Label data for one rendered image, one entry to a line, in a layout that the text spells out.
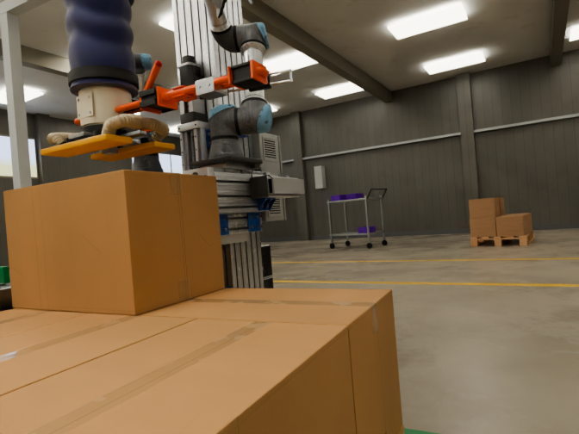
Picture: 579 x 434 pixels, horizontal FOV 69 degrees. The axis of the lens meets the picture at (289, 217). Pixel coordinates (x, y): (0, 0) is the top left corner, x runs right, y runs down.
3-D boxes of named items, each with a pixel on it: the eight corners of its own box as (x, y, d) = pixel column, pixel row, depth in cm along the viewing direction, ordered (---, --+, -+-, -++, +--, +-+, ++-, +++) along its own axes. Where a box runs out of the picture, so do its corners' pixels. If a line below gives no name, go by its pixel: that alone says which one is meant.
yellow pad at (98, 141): (40, 155, 142) (38, 140, 142) (67, 158, 151) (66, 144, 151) (106, 139, 126) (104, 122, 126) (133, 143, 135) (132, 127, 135)
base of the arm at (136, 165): (149, 176, 215) (147, 158, 215) (170, 173, 208) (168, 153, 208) (124, 176, 202) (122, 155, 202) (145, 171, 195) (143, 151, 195)
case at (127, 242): (11, 308, 143) (3, 190, 143) (111, 286, 178) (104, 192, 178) (135, 316, 114) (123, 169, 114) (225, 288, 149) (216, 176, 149)
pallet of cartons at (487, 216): (470, 247, 727) (466, 200, 727) (478, 240, 844) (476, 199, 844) (535, 244, 679) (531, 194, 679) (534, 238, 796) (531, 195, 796)
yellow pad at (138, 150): (90, 159, 159) (89, 146, 159) (112, 161, 168) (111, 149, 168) (154, 146, 142) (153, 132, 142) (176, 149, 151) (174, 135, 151)
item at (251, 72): (227, 84, 116) (227, 66, 116) (243, 90, 122) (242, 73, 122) (253, 77, 112) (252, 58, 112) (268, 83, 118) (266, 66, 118)
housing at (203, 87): (195, 96, 123) (193, 80, 123) (209, 100, 129) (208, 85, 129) (214, 90, 119) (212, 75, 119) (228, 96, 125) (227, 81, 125)
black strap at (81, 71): (53, 87, 142) (52, 76, 142) (112, 101, 163) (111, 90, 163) (97, 71, 131) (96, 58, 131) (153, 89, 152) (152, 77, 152)
